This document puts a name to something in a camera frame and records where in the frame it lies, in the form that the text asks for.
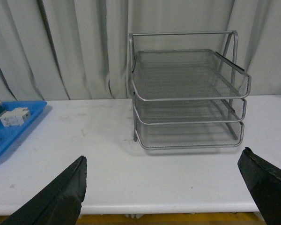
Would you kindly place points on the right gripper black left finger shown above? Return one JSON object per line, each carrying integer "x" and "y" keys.
{"x": 59, "y": 203}

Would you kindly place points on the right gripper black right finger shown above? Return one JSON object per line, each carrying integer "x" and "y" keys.
{"x": 263, "y": 181}

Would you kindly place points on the silver mesh tray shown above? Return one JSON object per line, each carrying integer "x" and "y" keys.
{"x": 189, "y": 136}
{"x": 190, "y": 111}
{"x": 188, "y": 75}

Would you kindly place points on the blue plastic tray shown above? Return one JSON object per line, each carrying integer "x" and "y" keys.
{"x": 8, "y": 135}

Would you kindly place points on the grey curtain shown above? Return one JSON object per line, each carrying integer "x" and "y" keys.
{"x": 77, "y": 49}

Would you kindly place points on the silver metal rack frame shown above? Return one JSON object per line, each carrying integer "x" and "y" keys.
{"x": 229, "y": 52}

